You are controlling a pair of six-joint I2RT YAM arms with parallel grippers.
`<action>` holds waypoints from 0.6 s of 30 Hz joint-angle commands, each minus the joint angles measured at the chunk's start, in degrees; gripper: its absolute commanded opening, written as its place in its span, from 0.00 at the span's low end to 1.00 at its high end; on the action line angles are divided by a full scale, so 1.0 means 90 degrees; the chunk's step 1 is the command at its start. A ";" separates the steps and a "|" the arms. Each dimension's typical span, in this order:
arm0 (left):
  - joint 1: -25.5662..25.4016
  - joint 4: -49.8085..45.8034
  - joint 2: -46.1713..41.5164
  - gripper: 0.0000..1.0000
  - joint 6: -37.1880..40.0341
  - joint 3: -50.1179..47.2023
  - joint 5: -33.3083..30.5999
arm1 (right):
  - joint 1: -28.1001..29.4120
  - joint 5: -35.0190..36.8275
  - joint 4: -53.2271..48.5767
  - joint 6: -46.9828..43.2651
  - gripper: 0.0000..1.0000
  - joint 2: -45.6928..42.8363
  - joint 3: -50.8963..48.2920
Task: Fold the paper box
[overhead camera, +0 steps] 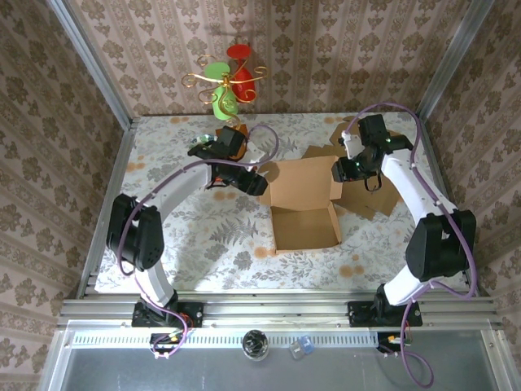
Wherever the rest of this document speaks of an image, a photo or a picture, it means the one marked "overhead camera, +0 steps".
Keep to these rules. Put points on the brown cardboard mailer box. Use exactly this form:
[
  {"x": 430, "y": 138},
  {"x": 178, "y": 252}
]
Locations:
[
  {"x": 378, "y": 199},
  {"x": 305, "y": 230}
]

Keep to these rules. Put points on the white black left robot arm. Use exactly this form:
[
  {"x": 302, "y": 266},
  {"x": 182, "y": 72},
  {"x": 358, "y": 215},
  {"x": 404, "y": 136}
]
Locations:
[{"x": 183, "y": 183}]

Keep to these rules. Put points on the small clear blue box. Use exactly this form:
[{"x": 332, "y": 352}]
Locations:
[{"x": 301, "y": 348}]

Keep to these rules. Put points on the floral tablecloth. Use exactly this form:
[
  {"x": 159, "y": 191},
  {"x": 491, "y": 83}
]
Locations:
[{"x": 203, "y": 252}]

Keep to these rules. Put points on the red plastic wine glass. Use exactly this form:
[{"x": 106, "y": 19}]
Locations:
[{"x": 244, "y": 81}]

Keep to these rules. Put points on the green plastic wine glass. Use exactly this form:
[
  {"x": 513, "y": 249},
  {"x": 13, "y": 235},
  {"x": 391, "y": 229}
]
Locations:
[{"x": 215, "y": 71}]

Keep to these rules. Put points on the round glass jar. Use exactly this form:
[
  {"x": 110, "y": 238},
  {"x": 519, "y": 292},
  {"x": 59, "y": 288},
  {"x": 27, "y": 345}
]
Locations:
[{"x": 255, "y": 345}]

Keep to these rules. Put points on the black power connector block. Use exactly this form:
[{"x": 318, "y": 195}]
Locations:
[
  {"x": 392, "y": 341},
  {"x": 169, "y": 341}
]

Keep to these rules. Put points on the grey metal shelf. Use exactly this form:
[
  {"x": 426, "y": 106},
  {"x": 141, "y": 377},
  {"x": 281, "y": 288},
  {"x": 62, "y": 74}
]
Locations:
[{"x": 203, "y": 370}]

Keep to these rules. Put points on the aluminium table side rail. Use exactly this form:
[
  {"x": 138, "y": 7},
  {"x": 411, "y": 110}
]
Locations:
[
  {"x": 447, "y": 191},
  {"x": 121, "y": 163}
]

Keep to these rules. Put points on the aluminium mounting rail beam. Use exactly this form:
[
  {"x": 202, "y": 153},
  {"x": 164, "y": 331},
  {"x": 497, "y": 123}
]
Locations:
[{"x": 277, "y": 309}]

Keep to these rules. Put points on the aluminium frame post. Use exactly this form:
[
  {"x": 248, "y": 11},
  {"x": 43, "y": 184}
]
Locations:
[
  {"x": 94, "y": 61},
  {"x": 452, "y": 61}
]

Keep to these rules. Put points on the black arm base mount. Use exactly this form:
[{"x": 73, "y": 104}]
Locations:
[
  {"x": 191, "y": 313},
  {"x": 356, "y": 317}
]

